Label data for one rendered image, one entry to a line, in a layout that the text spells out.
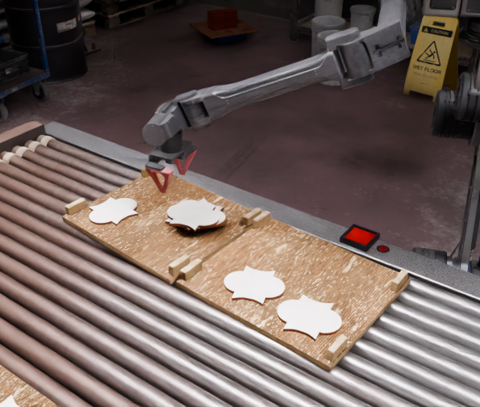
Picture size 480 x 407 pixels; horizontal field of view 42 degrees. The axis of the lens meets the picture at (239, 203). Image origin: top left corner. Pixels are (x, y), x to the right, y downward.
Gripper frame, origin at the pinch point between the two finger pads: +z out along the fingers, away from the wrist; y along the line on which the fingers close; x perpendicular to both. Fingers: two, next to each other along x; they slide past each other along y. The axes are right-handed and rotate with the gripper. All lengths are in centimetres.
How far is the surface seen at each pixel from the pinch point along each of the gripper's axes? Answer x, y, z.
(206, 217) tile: -9.5, 0.0, 8.3
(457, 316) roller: -72, -4, 13
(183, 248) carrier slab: -7.7, -9.0, 12.5
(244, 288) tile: -28.0, -17.5, 11.3
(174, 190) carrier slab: 8.0, 14.0, 12.9
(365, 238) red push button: -47, 15, 12
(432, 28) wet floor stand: -11, 358, 56
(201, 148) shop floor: 100, 203, 109
